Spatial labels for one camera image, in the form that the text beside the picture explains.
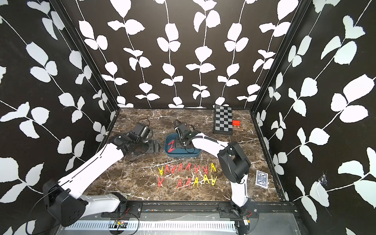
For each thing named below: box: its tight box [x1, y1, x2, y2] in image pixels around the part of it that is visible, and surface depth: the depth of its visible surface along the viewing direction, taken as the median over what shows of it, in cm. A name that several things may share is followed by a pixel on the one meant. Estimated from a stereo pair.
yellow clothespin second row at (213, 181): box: [211, 174, 218, 187], surface depth 85 cm
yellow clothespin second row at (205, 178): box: [203, 174, 211, 185], surface depth 86 cm
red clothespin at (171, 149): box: [167, 140, 176, 154], surface depth 100 cm
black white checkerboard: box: [213, 105, 234, 136], surface depth 113 cm
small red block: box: [232, 119, 241, 126], surface depth 113 cm
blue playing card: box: [255, 169, 269, 189], surface depth 85 cm
